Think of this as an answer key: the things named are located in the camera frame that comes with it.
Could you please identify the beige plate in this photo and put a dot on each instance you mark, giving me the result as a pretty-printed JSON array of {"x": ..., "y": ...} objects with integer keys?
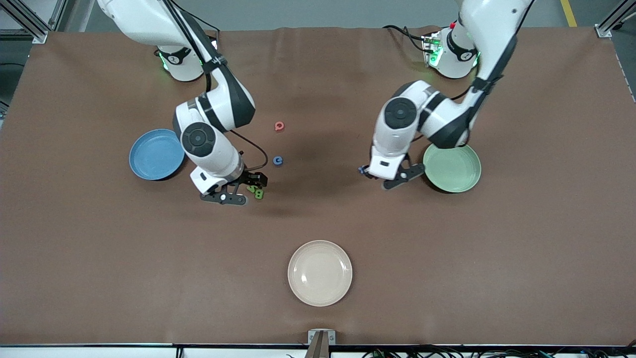
[{"x": 320, "y": 273}]

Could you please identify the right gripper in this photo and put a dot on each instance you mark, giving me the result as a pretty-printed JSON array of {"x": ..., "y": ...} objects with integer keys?
[{"x": 250, "y": 178}]

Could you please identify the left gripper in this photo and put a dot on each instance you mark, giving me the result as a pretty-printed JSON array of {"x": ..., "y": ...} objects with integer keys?
[{"x": 369, "y": 175}]

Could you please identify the brown table mat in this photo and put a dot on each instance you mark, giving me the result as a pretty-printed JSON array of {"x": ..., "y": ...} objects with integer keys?
[{"x": 318, "y": 219}]

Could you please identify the white table rail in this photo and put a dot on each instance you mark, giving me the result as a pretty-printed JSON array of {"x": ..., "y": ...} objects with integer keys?
[{"x": 99, "y": 353}]

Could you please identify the aluminium frame profile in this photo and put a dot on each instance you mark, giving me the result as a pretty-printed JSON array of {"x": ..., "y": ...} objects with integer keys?
[
  {"x": 605, "y": 31},
  {"x": 39, "y": 36}
]

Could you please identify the green plate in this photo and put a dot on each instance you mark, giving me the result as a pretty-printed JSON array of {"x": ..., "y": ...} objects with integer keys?
[{"x": 452, "y": 174}]

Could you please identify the blue plate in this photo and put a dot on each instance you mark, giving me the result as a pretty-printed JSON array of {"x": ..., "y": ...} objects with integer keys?
[{"x": 149, "y": 159}]

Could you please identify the grey metal mount bracket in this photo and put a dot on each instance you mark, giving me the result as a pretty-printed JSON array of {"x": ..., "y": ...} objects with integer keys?
[{"x": 313, "y": 337}]

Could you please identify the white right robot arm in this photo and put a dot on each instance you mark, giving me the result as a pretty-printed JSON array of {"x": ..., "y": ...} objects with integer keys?
[{"x": 144, "y": 20}]

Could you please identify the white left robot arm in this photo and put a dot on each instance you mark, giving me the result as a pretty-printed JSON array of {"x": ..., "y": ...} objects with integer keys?
[{"x": 497, "y": 30}]

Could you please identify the aluminium camera post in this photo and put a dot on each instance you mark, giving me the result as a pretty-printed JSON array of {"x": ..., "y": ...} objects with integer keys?
[{"x": 320, "y": 350}]

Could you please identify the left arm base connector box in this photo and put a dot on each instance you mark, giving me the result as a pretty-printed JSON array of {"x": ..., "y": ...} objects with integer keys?
[{"x": 431, "y": 49}]

